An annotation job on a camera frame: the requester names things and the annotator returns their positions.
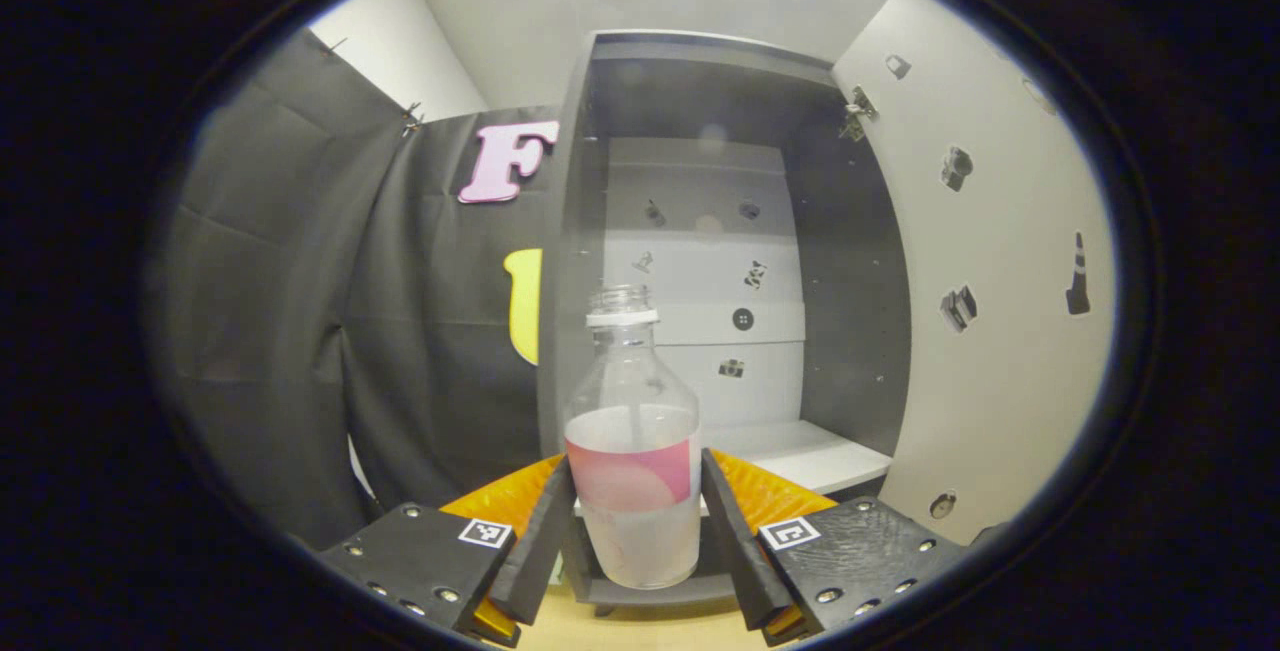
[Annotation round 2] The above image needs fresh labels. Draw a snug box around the dark grey cabinet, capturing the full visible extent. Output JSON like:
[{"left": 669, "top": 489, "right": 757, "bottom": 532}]
[{"left": 537, "top": 29, "right": 913, "bottom": 617}]

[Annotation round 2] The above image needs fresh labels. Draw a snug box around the metal door hinge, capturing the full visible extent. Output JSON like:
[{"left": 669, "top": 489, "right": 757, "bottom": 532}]
[{"left": 838, "top": 84, "right": 879, "bottom": 144}]

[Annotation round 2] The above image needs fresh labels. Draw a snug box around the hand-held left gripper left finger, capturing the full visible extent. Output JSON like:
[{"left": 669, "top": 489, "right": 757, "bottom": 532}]
[{"left": 318, "top": 453, "right": 576, "bottom": 648}]

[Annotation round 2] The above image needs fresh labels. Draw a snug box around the black backdrop cloth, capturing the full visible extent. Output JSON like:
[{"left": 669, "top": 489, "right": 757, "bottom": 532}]
[{"left": 160, "top": 26, "right": 561, "bottom": 552}]

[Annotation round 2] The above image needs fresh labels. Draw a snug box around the clear bottle with pink label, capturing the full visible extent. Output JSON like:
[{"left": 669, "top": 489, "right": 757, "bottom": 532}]
[{"left": 563, "top": 283, "right": 703, "bottom": 590}]

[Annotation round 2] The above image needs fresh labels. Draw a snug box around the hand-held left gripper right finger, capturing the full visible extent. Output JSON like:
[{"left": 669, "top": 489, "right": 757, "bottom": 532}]
[{"left": 700, "top": 447, "right": 966, "bottom": 647}]

